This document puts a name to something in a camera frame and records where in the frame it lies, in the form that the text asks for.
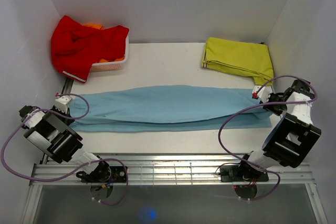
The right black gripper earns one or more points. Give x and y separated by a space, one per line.
276 112

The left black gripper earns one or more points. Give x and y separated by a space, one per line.
55 109

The light blue trousers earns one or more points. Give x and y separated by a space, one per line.
158 109

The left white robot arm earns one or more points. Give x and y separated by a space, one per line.
52 135

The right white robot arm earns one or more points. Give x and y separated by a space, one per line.
291 139

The folded yellow trousers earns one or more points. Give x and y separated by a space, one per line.
242 59

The red garment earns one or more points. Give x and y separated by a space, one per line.
75 47

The white perforated basket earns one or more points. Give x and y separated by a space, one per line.
112 65

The orange garment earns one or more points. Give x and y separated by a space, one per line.
95 26

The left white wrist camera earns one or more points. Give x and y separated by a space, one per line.
62 102

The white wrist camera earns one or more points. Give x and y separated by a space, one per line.
262 93
62 102

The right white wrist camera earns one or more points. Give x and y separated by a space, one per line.
262 93

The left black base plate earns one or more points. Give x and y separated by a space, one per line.
114 174

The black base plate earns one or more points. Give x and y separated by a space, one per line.
114 174
236 173

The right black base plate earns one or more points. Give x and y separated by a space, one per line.
236 173

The aluminium rail frame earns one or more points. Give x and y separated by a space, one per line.
157 170

